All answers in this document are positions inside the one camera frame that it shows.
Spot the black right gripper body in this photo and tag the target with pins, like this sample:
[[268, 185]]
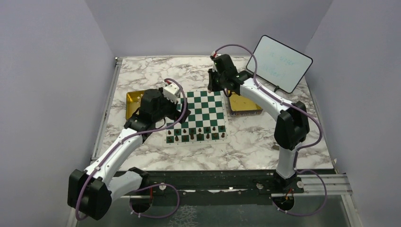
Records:
[[216, 81]]

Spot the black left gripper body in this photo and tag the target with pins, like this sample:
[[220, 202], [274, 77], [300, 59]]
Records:
[[168, 109]]

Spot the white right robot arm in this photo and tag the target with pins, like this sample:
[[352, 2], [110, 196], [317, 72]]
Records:
[[292, 124]]

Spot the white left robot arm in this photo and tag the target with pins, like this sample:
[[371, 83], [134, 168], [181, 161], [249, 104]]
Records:
[[92, 191]]

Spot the green white chess board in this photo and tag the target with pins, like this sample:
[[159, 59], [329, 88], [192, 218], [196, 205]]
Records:
[[207, 110]]

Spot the left gold metal tin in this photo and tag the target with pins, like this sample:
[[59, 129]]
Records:
[[133, 100]]

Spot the gold metal tin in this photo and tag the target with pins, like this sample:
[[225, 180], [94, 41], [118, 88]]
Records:
[[242, 106], [133, 100]]

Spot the right gold metal tin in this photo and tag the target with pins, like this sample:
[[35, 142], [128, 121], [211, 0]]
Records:
[[242, 106]]

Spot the small whiteboard on stand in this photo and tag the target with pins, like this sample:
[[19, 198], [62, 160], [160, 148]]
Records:
[[279, 64]]

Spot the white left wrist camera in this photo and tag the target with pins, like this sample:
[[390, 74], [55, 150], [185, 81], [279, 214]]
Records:
[[172, 93]]

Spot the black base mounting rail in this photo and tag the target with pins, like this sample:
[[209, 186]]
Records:
[[211, 188]]

